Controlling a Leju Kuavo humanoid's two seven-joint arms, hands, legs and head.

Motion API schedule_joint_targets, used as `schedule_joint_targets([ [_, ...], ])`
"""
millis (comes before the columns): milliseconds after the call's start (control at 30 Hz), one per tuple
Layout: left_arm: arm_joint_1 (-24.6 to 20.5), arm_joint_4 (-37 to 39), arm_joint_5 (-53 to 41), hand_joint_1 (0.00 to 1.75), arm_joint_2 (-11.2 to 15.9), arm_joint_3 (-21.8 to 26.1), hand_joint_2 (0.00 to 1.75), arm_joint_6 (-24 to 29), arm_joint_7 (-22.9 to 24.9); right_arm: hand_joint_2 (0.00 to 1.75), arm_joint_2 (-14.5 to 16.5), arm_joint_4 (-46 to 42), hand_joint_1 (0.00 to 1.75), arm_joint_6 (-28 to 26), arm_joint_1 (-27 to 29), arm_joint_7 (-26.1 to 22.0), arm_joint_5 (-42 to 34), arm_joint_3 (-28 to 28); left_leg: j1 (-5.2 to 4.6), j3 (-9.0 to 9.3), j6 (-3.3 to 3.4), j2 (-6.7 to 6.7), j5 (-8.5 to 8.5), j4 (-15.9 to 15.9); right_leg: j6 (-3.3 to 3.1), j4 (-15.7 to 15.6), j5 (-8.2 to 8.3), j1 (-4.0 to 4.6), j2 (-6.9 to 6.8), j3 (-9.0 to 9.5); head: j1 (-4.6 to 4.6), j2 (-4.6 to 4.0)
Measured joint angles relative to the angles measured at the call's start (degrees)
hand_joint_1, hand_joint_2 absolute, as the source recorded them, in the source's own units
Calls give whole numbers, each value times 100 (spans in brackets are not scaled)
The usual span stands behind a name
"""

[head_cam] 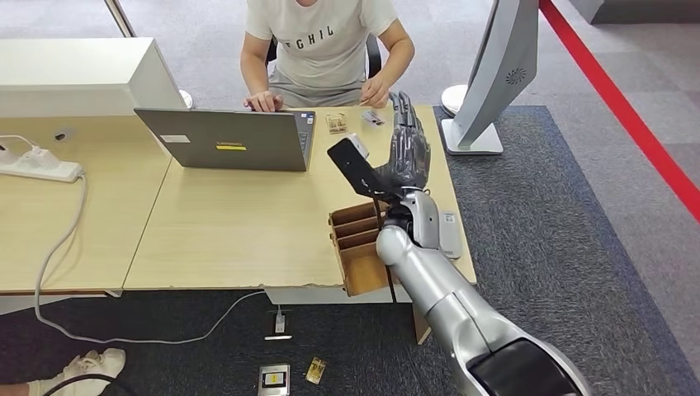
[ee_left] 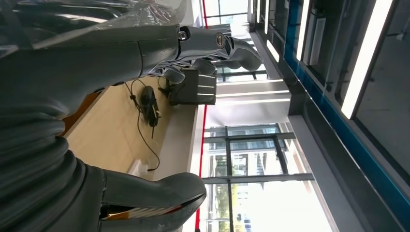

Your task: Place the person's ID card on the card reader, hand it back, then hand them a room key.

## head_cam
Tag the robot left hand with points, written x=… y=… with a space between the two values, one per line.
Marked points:
x=410 y=156

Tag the person's right hand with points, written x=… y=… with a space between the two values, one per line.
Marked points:
x=264 y=102

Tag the person's left hand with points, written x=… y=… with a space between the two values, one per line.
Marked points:
x=376 y=92

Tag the wooden organizer box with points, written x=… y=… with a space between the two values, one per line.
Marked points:
x=355 y=257

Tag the person's left forearm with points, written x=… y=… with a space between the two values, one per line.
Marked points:
x=399 y=60

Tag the person's right forearm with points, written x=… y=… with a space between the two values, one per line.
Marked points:
x=252 y=74

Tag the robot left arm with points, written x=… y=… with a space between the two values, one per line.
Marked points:
x=465 y=317

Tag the person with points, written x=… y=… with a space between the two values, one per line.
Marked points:
x=322 y=49

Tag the pale grey card reader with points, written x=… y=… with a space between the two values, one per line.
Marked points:
x=451 y=238

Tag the small golden card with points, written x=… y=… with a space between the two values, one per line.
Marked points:
x=315 y=370

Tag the clear plastic wrap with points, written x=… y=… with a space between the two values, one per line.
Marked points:
x=411 y=153

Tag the grey laptop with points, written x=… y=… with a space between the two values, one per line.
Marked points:
x=229 y=142

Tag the grey standing display kiosk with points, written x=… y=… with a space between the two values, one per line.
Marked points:
x=497 y=65

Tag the wooden desk leg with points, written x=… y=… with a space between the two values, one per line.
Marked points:
x=420 y=328

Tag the white desk crossbeam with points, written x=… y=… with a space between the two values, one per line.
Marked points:
x=306 y=295

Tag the white floor plug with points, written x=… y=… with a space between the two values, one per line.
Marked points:
x=279 y=323

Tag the red barrier belt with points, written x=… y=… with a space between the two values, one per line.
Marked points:
x=629 y=120

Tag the black floor socket plate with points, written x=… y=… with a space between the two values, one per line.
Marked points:
x=269 y=328

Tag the white power strip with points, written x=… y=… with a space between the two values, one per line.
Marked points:
x=43 y=169

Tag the white power plug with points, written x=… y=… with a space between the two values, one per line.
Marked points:
x=38 y=156

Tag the grey bench base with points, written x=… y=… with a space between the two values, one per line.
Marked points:
x=629 y=11

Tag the silver floor box yellow label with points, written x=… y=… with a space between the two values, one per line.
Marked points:
x=273 y=380

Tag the white sneaker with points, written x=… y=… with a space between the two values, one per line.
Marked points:
x=98 y=363

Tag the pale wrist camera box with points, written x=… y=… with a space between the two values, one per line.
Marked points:
x=358 y=145

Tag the black camera bracket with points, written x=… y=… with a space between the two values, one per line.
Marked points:
x=352 y=166

